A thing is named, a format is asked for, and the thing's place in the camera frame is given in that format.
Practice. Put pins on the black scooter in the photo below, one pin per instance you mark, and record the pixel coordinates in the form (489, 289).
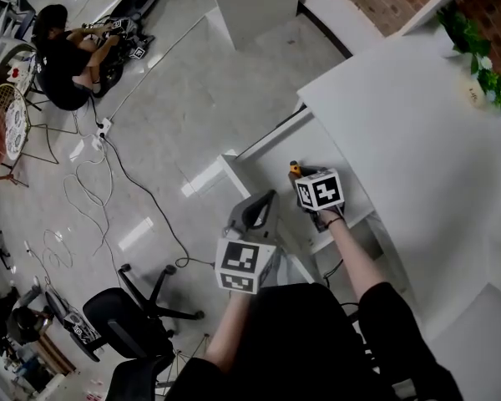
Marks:
(125, 27)

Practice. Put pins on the green plant in white pot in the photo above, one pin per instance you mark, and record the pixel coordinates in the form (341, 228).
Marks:
(463, 31)

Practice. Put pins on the person's right forearm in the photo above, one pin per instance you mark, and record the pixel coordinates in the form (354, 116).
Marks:
(355, 261)

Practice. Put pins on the white desk with hutch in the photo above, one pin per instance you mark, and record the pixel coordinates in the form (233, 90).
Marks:
(421, 161)

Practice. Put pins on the person's black clothing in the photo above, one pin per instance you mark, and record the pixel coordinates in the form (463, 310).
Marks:
(300, 349)

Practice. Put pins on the white power strip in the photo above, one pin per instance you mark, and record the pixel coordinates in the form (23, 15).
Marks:
(103, 127)

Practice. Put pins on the white cabinet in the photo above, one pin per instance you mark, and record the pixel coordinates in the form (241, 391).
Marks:
(254, 6)

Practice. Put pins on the black office chair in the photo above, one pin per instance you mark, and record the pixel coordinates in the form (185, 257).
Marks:
(125, 320)

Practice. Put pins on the person's left forearm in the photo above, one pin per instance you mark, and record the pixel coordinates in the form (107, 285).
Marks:
(229, 332)

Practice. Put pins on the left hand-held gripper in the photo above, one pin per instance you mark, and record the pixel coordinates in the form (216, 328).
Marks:
(242, 263)

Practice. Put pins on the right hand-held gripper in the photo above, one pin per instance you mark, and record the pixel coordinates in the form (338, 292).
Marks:
(321, 190)

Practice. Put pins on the white drawer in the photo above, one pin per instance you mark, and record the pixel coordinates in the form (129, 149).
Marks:
(309, 144)

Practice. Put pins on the patterned round seat cushion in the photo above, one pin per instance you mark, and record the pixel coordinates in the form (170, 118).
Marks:
(16, 128)

